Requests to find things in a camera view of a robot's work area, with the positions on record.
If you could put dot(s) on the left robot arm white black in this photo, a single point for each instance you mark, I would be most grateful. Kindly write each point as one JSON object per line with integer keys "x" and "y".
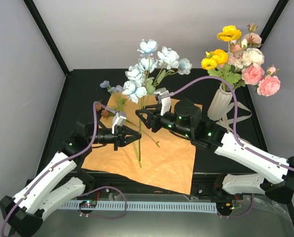
{"x": 26, "y": 211}

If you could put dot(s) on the orange wrapping paper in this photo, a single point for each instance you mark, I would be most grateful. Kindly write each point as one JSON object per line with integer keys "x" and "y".
{"x": 174, "y": 157}

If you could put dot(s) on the white ribbed vase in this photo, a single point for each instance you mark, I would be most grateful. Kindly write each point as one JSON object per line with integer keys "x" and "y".
{"x": 219, "y": 104}

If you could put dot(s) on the left circuit board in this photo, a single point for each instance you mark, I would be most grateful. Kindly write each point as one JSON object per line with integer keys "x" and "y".
{"x": 88, "y": 204}

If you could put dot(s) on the right circuit board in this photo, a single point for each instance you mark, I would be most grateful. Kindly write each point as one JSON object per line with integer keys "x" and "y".
{"x": 230, "y": 206}

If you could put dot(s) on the left black frame post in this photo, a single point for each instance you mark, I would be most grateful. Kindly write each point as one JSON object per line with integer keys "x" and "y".
{"x": 32, "y": 8}

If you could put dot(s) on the peach cream rose stem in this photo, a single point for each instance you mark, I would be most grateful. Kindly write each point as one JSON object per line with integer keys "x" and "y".
{"x": 249, "y": 40}

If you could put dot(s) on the small blue flower stem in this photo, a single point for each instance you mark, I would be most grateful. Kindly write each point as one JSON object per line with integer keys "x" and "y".
{"x": 116, "y": 93}

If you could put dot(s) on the light blue flower stem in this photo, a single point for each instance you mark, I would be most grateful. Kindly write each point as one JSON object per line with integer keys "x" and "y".
{"x": 153, "y": 66}

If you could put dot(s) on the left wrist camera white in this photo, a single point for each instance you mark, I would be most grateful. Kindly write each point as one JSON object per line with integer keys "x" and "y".
{"x": 118, "y": 120}

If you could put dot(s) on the red brown flower stem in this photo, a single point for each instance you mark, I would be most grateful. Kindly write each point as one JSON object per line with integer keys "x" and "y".
{"x": 106, "y": 114}

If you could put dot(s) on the circuit board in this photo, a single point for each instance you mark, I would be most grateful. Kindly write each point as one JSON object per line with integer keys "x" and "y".
{"x": 88, "y": 204}
{"x": 230, "y": 206}

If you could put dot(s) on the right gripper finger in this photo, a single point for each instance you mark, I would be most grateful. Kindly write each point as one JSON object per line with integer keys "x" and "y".
{"x": 149, "y": 109}
{"x": 145, "y": 117}

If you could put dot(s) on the right black frame post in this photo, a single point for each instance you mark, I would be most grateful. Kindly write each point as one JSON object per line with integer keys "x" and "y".
{"x": 272, "y": 20}

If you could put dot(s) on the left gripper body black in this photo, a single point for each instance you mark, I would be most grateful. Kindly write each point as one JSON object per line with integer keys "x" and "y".
{"x": 118, "y": 138}

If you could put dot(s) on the light blue cable duct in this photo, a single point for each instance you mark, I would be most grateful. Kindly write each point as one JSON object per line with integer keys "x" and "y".
{"x": 153, "y": 206}

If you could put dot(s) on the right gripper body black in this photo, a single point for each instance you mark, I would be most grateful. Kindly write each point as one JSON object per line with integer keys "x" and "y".
{"x": 156, "y": 126}

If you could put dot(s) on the white rose stem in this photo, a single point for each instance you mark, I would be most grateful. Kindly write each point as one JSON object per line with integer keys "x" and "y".
{"x": 247, "y": 56}

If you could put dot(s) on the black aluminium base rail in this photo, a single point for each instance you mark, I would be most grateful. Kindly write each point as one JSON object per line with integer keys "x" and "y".
{"x": 199, "y": 184}

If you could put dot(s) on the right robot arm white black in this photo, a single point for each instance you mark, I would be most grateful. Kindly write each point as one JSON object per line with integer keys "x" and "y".
{"x": 273, "y": 176}

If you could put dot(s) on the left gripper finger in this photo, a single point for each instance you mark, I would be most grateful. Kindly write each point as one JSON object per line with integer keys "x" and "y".
{"x": 130, "y": 139}
{"x": 130, "y": 132}

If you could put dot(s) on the black frame post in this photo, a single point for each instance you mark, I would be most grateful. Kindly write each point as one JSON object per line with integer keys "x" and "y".
{"x": 32, "y": 8}
{"x": 272, "y": 20}

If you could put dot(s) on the yellow flower stem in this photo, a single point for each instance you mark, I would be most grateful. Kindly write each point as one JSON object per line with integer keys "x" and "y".
{"x": 229, "y": 34}

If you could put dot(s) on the pale pink rose stem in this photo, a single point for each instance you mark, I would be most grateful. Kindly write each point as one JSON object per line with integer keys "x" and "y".
{"x": 232, "y": 59}

